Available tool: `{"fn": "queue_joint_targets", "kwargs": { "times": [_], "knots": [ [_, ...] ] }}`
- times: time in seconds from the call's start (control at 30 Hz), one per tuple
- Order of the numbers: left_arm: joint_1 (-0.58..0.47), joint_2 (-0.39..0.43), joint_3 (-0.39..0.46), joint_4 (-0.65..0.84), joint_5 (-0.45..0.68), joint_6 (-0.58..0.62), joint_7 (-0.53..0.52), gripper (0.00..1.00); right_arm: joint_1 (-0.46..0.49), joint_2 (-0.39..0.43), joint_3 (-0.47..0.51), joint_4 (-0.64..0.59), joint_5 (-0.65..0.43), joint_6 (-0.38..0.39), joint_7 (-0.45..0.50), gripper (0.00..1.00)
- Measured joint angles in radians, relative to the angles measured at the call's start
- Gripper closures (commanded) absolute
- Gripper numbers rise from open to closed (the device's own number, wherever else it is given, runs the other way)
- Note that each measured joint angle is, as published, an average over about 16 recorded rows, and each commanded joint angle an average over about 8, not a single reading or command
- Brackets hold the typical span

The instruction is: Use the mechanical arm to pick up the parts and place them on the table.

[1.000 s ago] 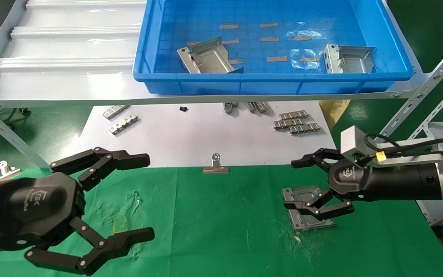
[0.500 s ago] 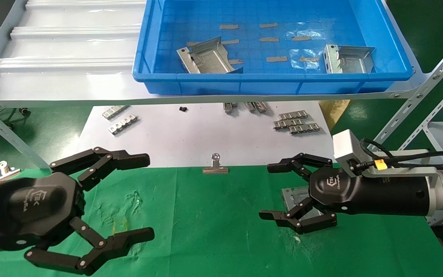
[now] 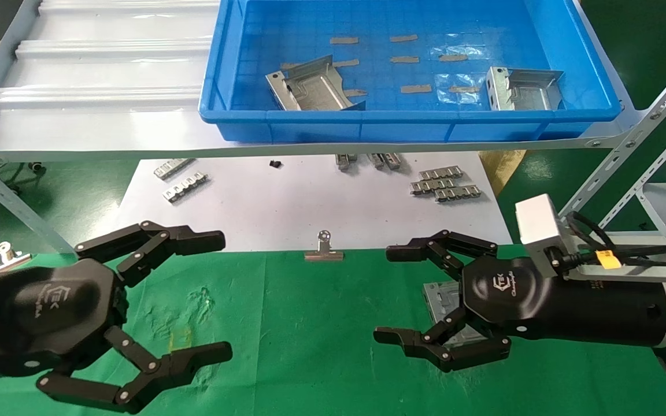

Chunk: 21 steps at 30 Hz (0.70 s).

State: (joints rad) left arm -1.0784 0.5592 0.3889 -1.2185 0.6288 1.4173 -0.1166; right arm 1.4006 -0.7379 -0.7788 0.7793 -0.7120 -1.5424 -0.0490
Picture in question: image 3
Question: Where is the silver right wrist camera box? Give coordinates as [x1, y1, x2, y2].
[515, 194, 571, 261]

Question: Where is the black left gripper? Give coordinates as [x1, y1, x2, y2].
[0, 221, 234, 415]

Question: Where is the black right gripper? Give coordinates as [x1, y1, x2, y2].
[373, 230, 666, 373]

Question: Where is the grey metal shelf rack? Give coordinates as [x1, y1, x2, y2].
[0, 0, 666, 256]

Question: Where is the yellow cable tag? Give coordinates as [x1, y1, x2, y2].
[595, 250, 623, 270]

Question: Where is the small boxy sheet metal bracket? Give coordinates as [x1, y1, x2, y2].
[485, 66, 565, 112]

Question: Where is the curved sheet metal bracket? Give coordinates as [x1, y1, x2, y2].
[423, 281, 484, 347]

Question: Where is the green cloth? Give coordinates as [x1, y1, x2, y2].
[0, 243, 666, 416]

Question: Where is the blue plastic bin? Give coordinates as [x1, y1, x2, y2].
[199, 0, 623, 143]

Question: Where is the silver binder clip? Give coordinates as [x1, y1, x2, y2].
[0, 241, 32, 275]
[304, 229, 345, 262]

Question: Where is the white paper sheet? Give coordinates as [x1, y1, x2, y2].
[112, 151, 513, 253]

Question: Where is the sheet metal bracket with flange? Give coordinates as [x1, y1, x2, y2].
[265, 55, 367, 112]

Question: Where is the black camera cable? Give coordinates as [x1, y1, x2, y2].
[547, 211, 666, 272]

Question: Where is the clear plastic film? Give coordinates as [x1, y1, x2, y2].
[434, 73, 484, 105]

